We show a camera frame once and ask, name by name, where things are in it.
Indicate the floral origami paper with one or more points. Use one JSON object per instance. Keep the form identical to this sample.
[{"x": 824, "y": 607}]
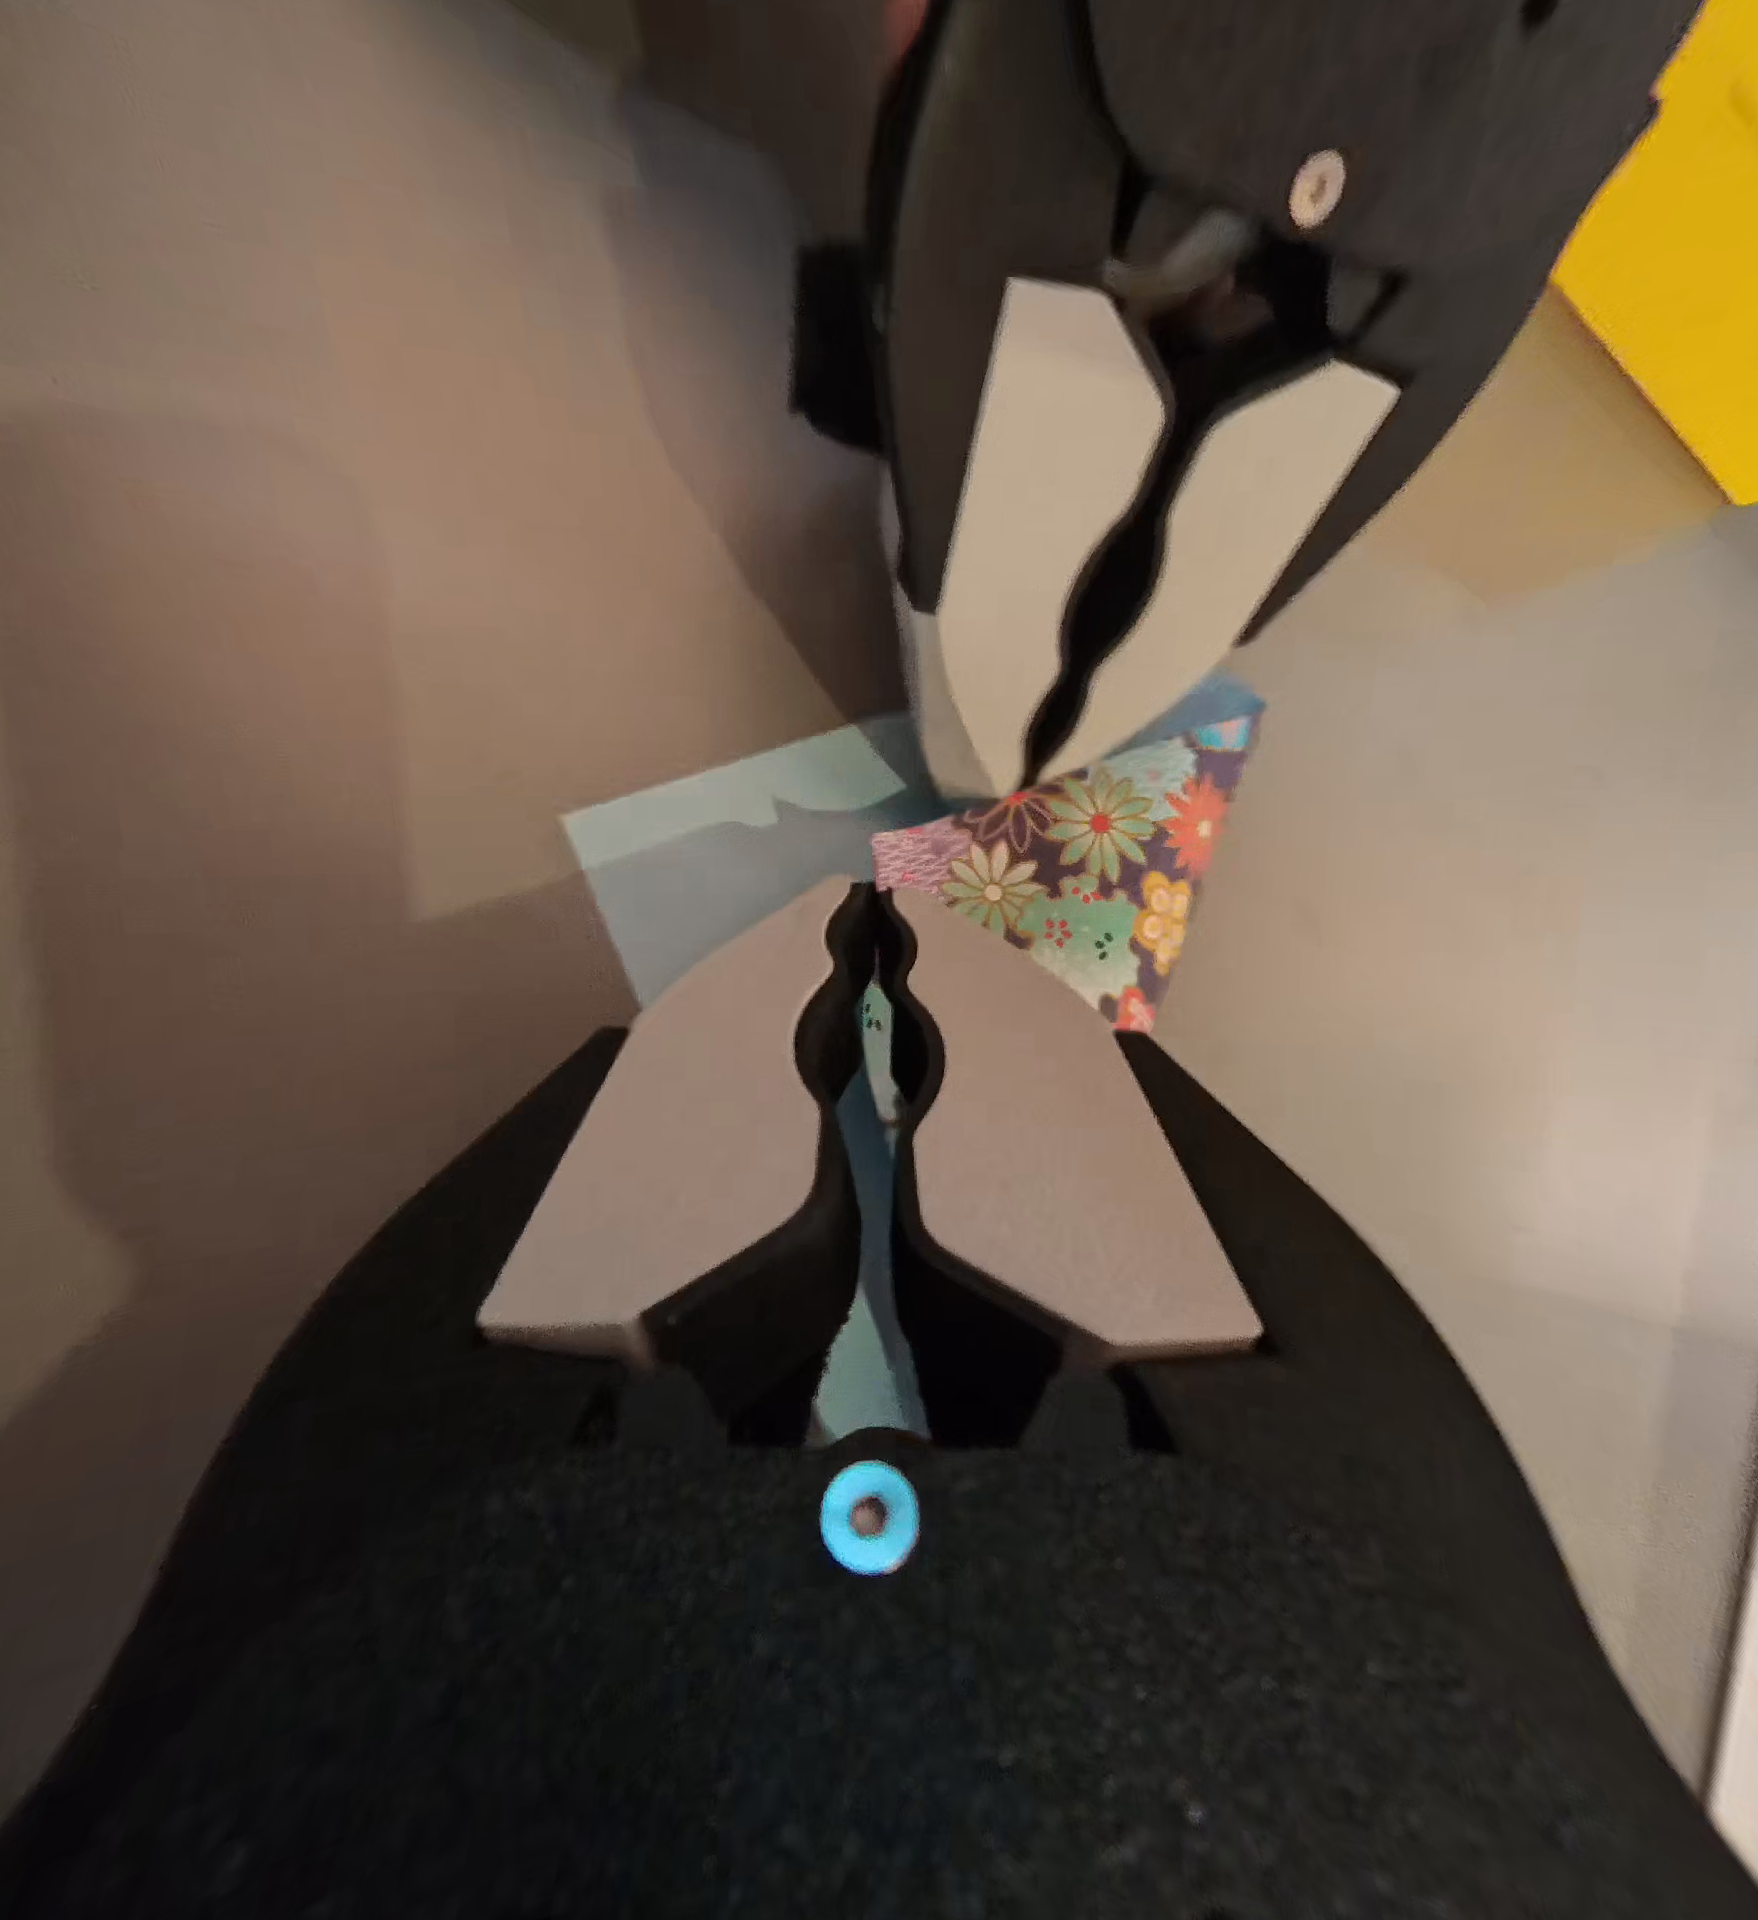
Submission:
[{"x": 1107, "y": 876}]

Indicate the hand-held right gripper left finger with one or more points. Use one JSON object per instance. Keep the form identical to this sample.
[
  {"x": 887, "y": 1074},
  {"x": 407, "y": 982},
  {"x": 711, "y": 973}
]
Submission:
[{"x": 670, "y": 1156}]

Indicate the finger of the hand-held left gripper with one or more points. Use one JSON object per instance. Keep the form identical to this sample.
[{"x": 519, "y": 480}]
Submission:
[
  {"x": 1037, "y": 494},
  {"x": 1254, "y": 511}
]

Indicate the yellow box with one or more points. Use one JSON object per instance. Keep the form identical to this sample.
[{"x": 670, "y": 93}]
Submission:
[{"x": 1720, "y": 270}]

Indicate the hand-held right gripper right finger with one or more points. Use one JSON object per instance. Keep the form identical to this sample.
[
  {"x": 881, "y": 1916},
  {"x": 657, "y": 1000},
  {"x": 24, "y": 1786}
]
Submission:
[{"x": 1074, "y": 1170}]

